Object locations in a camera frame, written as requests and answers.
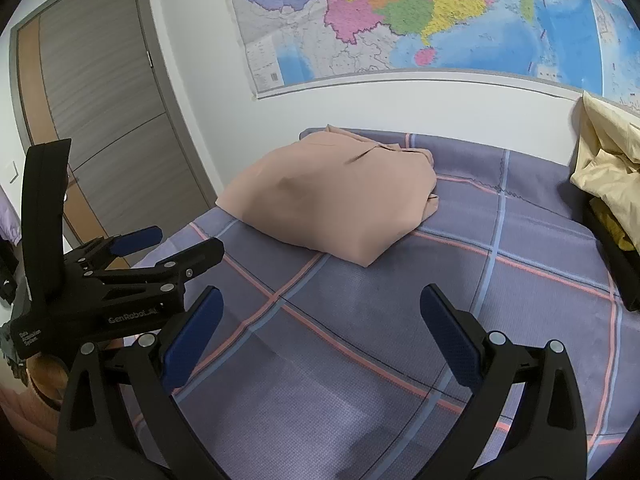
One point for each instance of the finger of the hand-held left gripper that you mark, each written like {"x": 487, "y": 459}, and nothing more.
{"x": 200, "y": 255}
{"x": 135, "y": 239}

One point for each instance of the cream garment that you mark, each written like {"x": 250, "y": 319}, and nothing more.
{"x": 610, "y": 170}

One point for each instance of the plaid purple bed sheet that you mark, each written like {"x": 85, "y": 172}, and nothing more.
{"x": 350, "y": 335}

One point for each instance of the colourful wall map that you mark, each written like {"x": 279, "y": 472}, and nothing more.
{"x": 400, "y": 10}

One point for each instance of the yellow cloth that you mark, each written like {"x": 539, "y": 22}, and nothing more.
{"x": 615, "y": 227}

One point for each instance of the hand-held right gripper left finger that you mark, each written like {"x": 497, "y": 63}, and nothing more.
{"x": 197, "y": 340}

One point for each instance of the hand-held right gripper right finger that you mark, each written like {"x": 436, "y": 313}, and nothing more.
{"x": 450, "y": 340}

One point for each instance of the grey and wood door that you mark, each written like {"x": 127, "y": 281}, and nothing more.
{"x": 100, "y": 85}

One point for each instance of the black garment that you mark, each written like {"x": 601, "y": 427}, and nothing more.
{"x": 620, "y": 270}

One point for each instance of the pink garment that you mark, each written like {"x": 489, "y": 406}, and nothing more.
{"x": 325, "y": 195}

